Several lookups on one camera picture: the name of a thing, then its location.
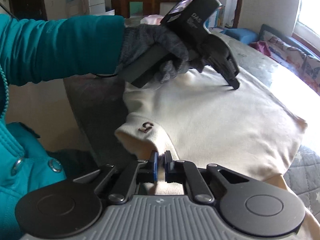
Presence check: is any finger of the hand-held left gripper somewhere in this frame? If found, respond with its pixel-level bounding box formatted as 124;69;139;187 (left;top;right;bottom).
211;54;241;90

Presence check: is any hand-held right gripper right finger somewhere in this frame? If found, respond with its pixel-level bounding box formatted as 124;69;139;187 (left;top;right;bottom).
164;150;250;204

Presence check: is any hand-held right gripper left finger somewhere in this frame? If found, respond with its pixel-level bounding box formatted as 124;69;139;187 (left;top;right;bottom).
72;150;159;204

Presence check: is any cream sweatshirt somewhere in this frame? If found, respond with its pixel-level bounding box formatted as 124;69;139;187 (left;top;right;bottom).
115;65;318;240

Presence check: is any person's left forearm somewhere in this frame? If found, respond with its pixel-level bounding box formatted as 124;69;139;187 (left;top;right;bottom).
0;14;125;86

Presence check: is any person's left hand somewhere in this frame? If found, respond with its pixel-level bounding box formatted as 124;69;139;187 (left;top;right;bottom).
117;24;205;84

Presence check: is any blue cabinet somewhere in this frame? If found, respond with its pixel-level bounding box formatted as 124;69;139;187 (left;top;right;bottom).
204;6;227;29

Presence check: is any blue corner sofa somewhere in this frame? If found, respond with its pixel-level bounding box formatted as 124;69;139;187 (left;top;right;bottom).
221;24;320;90

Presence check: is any pink cloth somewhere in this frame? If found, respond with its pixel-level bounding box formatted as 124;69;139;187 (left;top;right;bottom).
249;41;272;57

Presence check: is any long butterfly print pillow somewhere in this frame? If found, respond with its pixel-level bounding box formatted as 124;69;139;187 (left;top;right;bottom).
259;32;307;63

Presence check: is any window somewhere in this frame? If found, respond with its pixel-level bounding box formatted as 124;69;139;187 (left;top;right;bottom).
293;0;320;56

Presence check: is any person's teal jacket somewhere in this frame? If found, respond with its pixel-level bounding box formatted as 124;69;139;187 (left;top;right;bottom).
0;62;68;240

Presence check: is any dark wooden door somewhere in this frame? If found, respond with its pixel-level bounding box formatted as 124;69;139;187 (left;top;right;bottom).
8;0;48;21

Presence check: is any brown door frame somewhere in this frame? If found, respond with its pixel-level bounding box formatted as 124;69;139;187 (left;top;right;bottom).
232;0;247;29

